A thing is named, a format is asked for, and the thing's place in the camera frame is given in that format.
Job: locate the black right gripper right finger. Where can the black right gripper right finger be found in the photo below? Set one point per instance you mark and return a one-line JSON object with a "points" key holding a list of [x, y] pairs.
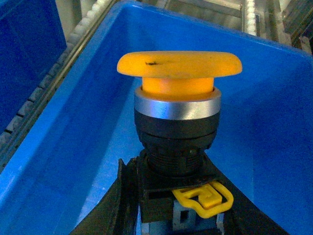
{"points": [[244, 218]]}

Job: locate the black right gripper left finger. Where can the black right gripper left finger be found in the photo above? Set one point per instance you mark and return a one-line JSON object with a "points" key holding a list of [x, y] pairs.
{"points": [[117, 211]]}

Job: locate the yellow mushroom push button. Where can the yellow mushroom push button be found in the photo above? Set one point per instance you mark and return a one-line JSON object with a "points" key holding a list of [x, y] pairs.
{"points": [[176, 187]]}

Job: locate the blue right target bin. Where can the blue right target bin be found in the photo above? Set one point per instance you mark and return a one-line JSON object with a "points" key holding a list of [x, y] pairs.
{"points": [[264, 142]]}

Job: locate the blue middle source bin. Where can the blue middle source bin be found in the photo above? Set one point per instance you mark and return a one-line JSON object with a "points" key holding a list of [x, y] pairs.
{"points": [[31, 41]]}

